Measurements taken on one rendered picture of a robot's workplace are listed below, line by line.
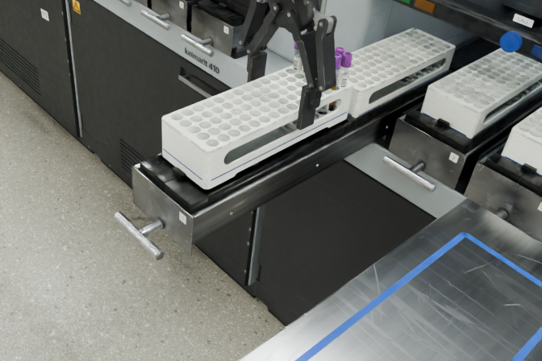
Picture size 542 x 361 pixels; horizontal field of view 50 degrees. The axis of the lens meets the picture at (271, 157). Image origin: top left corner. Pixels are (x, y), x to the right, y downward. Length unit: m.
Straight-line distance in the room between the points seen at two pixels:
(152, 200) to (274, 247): 0.64
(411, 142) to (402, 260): 0.33
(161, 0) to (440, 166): 0.77
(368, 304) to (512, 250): 0.22
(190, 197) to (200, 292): 0.98
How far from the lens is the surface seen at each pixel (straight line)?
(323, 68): 0.78
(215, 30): 1.29
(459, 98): 1.00
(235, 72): 1.28
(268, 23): 0.82
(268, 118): 0.81
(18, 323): 1.72
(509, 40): 0.94
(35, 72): 2.26
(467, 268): 0.75
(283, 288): 1.47
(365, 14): 1.12
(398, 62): 1.06
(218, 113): 0.83
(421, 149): 1.01
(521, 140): 0.96
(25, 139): 2.33
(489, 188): 0.97
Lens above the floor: 1.32
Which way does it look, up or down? 36 degrees down
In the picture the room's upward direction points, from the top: 7 degrees clockwise
